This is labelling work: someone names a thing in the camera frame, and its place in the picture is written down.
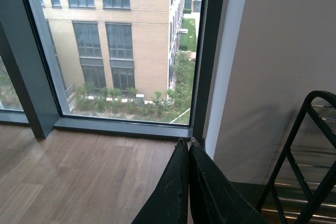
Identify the black metal shoe rack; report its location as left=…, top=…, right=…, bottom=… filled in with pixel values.
left=256, top=91, right=335, bottom=223

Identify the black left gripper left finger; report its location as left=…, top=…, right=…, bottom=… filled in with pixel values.
left=132, top=140, right=189, bottom=223

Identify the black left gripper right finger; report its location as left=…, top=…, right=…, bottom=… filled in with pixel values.
left=189, top=138, right=268, bottom=223

